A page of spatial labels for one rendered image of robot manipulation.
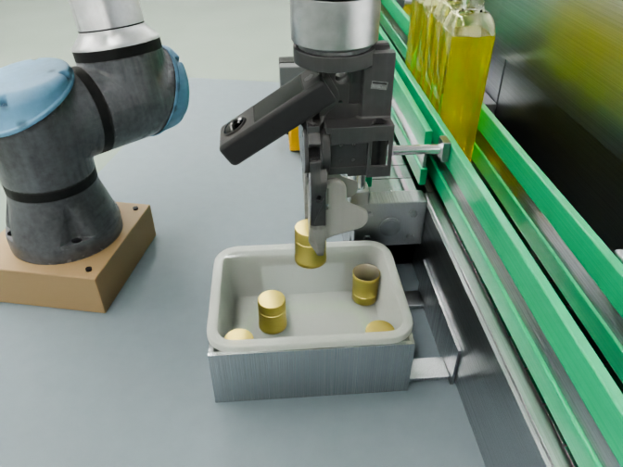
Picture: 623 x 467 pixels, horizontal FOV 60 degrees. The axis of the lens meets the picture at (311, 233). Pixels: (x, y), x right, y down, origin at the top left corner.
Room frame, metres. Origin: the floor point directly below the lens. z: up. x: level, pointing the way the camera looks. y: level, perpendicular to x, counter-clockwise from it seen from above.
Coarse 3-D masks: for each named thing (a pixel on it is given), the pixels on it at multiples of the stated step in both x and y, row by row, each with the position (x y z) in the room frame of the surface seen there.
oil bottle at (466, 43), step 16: (448, 16) 0.72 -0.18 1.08; (464, 16) 0.70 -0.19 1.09; (480, 16) 0.69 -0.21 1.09; (448, 32) 0.71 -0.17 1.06; (464, 32) 0.69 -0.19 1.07; (480, 32) 0.69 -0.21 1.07; (448, 48) 0.70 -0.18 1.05; (464, 48) 0.69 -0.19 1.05; (480, 48) 0.69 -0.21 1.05; (448, 64) 0.69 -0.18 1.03; (464, 64) 0.69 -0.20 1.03; (480, 64) 0.69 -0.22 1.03; (448, 80) 0.69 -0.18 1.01; (464, 80) 0.69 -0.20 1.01; (480, 80) 0.69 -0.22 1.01; (448, 96) 0.69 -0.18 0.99; (464, 96) 0.69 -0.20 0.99; (480, 96) 0.69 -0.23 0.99; (448, 112) 0.69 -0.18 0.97; (464, 112) 0.69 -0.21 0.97; (448, 128) 0.69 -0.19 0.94; (464, 128) 0.69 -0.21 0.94; (464, 144) 0.69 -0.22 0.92
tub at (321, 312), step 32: (224, 256) 0.53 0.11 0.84; (256, 256) 0.54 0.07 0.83; (288, 256) 0.55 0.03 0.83; (352, 256) 0.55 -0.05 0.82; (384, 256) 0.53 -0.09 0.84; (224, 288) 0.49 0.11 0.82; (256, 288) 0.54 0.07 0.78; (288, 288) 0.54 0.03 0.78; (320, 288) 0.54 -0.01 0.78; (384, 288) 0.50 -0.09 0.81; (224, 320) 0.45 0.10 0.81; (256, 320) 0.49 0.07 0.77; (288, 320) 0.49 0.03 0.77; (320, 320) 0.49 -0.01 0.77; (352, 320) 0.49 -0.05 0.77; (384, 320) 0.48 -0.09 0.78
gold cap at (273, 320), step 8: (264, 296) 0.49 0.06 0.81; (272, 296) 0.49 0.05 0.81; (280, 296) 0.49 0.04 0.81; (264, 304) 0.47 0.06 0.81; (272, 304) 0.47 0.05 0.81; (280, 304) 0.47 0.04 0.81; (264, 312) 0.47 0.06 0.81; (272, 312) 0.47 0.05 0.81; (280, 312) 0.47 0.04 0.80; (264, 320) 0.47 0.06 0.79; (272, 320) 0.47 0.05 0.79; (280, 320) 0.47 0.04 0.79; (264, 328) 0.47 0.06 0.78; (272, 328) 0.46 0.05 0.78; (280, 328) 0.47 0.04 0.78
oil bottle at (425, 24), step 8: (424, 0) 0.85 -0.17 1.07; (432, 0) 0.81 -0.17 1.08; (440, 0) 0.80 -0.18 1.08; (424, 8) 0.84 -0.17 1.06; (432, 8) 0.80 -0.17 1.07; (424, 16) 0.83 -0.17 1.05; (432, 16) 0.80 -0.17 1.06; (424, 24) 0.83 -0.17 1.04; (424, 32) 0.82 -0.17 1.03; (424, 40) 0.82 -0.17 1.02; (424, 48) 0.81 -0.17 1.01; (424, 56) 0.81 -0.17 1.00; (416, 64) 0.84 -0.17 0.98; (424, 64) 0.80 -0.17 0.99; (416, 72) 0.84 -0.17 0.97; (424, 72) 0.80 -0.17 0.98; (416, 80) 0.83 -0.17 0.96; (424, 80) 0.80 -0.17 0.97
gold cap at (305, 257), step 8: (296, 224) 0.47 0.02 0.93; (304, 224) 0.47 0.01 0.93; (296, 232) 0.46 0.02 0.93; (304, 232) 0.46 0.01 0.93; (296, 240) 0.46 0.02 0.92; (304, 240) 0.45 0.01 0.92; (296, 248) 0.46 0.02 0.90; (304, 248) 0.45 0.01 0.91; (312, 248) 0.45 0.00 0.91; (296, 256) 0.46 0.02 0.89; (304, 256) 0.45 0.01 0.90; (312, 256) 0.45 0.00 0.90; (320, 256) 0.46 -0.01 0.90; (304, 264) 0.45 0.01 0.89; (312, 264) 0.45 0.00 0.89; (320, 264) 0.46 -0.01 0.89
